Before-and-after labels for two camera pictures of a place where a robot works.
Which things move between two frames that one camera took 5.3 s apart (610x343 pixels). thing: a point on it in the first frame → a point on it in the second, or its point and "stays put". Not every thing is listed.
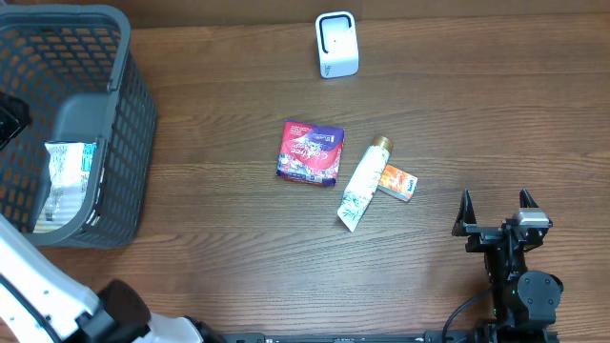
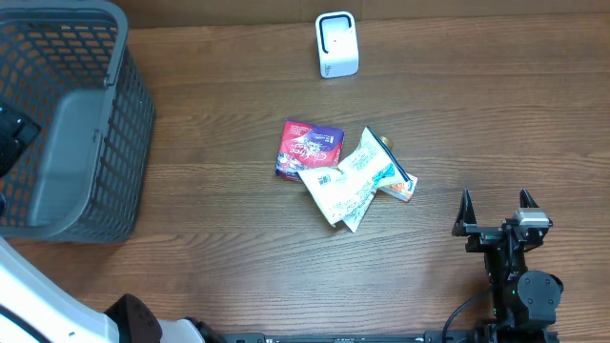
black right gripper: [481, 235] stays put
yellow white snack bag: [71, 164] → [339, 194]
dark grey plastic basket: [71, 68] stays put
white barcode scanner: [337, 49] stays put
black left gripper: [12, 121] → [24, 129]
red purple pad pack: [310, 152] stays put
